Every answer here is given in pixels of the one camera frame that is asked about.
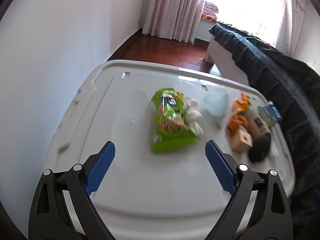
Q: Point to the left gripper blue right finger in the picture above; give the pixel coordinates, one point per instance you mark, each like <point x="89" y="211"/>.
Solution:
<point x="258" y="207"/>

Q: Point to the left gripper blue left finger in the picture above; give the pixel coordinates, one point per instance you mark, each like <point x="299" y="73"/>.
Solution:
<point x="49" y="217"/>

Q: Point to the small wooden cube box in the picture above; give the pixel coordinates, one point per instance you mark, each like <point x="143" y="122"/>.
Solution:
<point x="241" y="142"/>

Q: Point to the orange toy dinosaur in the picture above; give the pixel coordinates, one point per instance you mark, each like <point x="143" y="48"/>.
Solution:
<point x="242" y="104"/>

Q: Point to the white tissue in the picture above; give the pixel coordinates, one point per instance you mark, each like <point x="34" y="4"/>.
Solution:
<point x="193" y="117"/>

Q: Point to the green snack bag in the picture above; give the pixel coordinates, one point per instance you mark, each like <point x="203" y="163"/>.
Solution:
<point x="172" y="132"/>

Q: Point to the cardboard box with QR label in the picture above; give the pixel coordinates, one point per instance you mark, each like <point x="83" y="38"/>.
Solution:
<point x="257" y="127"/>

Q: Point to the blue and white small carton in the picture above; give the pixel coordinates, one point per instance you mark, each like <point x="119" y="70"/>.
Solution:
<point x="269" y="114"/>

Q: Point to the white plastic storage box lid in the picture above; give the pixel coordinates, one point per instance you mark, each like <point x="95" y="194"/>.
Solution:
<point x="147" y="195"/>

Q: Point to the pale blue plastic cup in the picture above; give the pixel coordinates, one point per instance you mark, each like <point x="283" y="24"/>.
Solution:
<point x="216" y="102"/>

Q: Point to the dark bed blanket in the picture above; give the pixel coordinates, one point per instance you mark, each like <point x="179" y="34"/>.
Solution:
<point x="293" y="87"/>

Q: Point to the right sheer curtain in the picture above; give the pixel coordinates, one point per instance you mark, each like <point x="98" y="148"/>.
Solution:
<point x="290" y="27"/>

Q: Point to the folded pink quilt stack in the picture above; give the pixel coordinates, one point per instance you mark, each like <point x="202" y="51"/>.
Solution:
<point x="209" y="12"/>

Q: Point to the pink patterned curtain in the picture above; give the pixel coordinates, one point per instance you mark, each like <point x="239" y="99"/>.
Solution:
<point x="173" y="19"/>

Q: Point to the white bed frame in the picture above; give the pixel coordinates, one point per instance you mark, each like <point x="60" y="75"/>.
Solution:
<point x="222" y="58"/>

